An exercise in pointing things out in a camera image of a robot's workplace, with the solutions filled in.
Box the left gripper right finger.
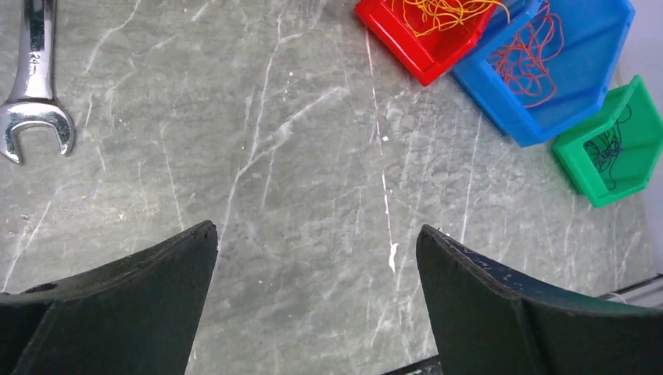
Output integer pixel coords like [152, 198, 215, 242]
[416, 225, 662, 374]

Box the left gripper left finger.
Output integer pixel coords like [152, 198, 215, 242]
[1, 220, 218, 374]

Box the purple wire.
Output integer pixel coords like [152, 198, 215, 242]
[584, 103, 634, 191]

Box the orange wire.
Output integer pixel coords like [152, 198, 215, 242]
[486, 0, 565, 109]

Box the yellow wire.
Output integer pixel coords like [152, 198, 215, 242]
[391, 0, 511, 38]

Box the green plastic bin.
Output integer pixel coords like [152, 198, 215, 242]
[552, 75, 662, 208]

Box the silver wrench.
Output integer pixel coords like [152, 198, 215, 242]
[1, 0, 75, 164]

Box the blue plastic bin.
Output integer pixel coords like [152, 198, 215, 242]
[452, 0, 635, 147]

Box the red plastic bin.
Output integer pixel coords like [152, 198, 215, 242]
[354, 0, 511, 87]

